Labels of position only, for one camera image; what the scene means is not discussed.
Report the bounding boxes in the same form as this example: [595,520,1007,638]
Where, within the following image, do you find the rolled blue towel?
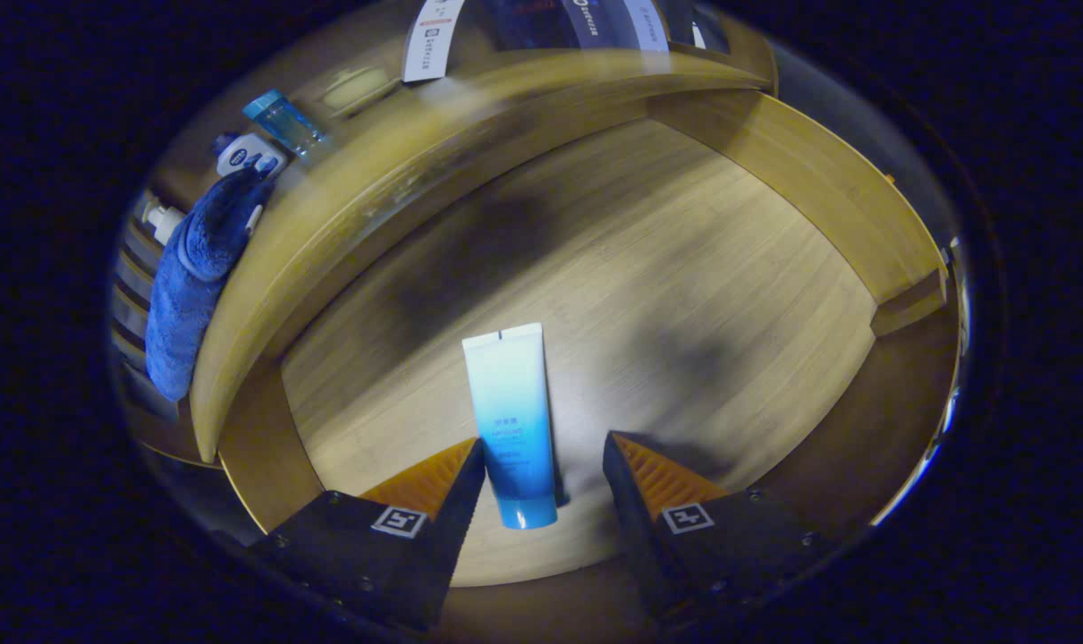
[145,166,274,403]

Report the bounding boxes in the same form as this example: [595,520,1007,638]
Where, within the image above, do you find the beige lidded ceramic cup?
[319,65,399,115]

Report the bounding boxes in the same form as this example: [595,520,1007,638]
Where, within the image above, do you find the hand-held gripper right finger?
[602,431,837,627]

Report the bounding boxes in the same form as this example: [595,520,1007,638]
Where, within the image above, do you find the wooden cabinet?
[107,0,779,466]

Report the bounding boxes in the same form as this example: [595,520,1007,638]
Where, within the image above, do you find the white book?
[402,0,466,84]

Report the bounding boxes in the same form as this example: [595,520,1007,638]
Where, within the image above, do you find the wooden drawer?
[219,89,962,644]

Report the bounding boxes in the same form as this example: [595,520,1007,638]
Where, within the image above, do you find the wooden countertop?
[134,0,779,464]

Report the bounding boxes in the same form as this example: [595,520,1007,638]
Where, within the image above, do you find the white pump bottle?
[145,204,186,246]

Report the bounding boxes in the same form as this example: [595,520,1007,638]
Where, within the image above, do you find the navy book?
[480,0,567,51]

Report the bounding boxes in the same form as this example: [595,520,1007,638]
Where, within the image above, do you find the light purple book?
[623,0,672,53]

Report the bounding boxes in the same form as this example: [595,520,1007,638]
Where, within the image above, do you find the blue and white tube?
[461,323,560,530]

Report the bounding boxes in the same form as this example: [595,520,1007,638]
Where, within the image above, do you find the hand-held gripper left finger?
[250,436,488,631]

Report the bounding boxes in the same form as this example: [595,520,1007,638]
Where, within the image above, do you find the clear blue bottle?
[242,89,327,157]

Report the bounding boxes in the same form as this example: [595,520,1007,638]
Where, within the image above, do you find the white bottle blue cap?
[212,132,289,178]

